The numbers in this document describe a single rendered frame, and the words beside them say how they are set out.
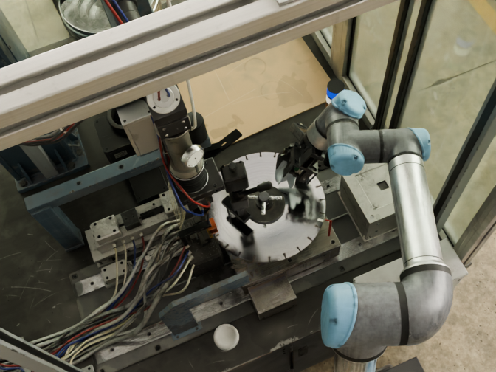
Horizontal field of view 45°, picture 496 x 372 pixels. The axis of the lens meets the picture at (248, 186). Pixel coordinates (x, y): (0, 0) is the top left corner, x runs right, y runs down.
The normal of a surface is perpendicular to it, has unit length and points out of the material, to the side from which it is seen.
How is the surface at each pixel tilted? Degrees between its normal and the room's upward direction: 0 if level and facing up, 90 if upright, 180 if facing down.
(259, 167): 0
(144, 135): 90
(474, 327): 0
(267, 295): 0
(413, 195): 10
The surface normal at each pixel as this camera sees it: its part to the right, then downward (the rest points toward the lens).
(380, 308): -0.07, -0.36
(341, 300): -0.11, -0.61
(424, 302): 0.14, -0.47
